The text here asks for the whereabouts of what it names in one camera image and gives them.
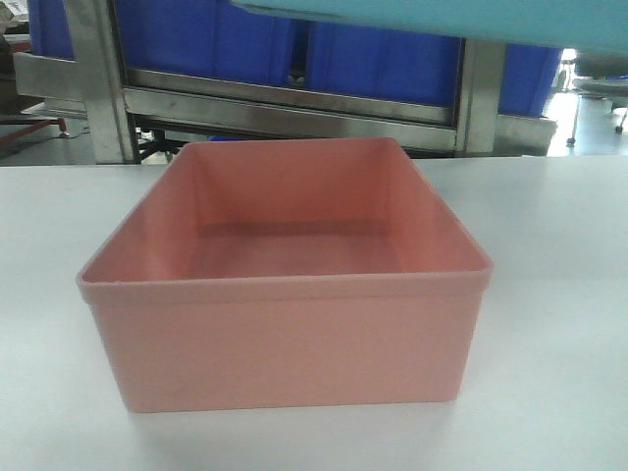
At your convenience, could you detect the pink plastic box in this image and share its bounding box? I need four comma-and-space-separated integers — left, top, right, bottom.
77, 137, 494, 412

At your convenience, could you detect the light blue plastic box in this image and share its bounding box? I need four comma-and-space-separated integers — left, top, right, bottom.
234, 0, 627, 55

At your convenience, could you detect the stainless steel shelf rack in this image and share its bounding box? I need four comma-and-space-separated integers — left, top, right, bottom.
14, 1, 556, 164

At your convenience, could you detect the dark blue crate middle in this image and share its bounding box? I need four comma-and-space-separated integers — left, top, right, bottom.
305, 23, 462, 107

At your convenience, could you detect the dark blue crate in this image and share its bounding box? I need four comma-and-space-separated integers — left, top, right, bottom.
305, 23, 462, 107
27, 0, 75, 60
498, 44, 563, 118
115, 1, 296, 86

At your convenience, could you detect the dark blue crate right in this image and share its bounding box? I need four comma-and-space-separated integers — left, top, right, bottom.
498, 44, 563, 118

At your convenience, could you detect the grey office chair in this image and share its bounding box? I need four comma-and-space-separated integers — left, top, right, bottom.
567, 50, 627, 147

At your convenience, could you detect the dark blue crate far left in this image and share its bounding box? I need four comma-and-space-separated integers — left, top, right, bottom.
27, 0, 75, 60

